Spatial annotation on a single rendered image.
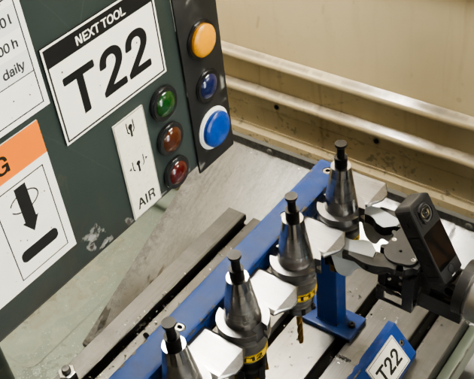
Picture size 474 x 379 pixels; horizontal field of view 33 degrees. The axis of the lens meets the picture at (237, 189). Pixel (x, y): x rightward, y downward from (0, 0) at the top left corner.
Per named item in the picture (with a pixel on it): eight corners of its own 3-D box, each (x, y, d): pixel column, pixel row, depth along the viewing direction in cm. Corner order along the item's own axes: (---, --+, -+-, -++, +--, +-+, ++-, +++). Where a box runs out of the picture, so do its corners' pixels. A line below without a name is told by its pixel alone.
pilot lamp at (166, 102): (180, 109, 59) (175, 84, 57) (160, 125, 57) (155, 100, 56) (174, 107, 59) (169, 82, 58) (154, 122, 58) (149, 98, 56)
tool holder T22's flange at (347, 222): (332, 198, 111) (332, 184, 109) (372, 213, 108) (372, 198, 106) (308, 225, 107) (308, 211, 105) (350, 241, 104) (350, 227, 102)
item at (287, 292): (306, 292, 97) (306, 288, 97) (282, 322, 94) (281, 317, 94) (259, 270, 101) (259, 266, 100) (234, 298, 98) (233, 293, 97)
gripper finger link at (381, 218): (338, 230, 114) (385, 265, 108) (338, 198, 110) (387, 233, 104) (353, 219, 115) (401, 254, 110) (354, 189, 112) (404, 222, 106)
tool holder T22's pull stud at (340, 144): (338, 159, 102) (338, 137, 100) (350, 163, 101) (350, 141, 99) (331, 167, 101) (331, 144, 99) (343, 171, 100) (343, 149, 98)
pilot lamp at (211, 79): (221, 91, 62) (218, 67, 61) (204, 105, 61) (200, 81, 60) (215, 89, 63) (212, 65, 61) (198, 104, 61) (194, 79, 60)
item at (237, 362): (253, 355, 91) (253, 350, 90) (226, 388, 88) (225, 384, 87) (205, 329, 94) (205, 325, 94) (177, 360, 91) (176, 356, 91)
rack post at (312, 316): (366, 321, 132) (368, 185, 112) (349, 344, 129) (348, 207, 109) (314, 297, 137) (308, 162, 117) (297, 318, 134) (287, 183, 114)
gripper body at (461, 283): (369, 296, 107) (454, 335, 101) (372, 250, 101) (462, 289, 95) (396, 261, 111) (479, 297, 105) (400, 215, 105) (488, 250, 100)
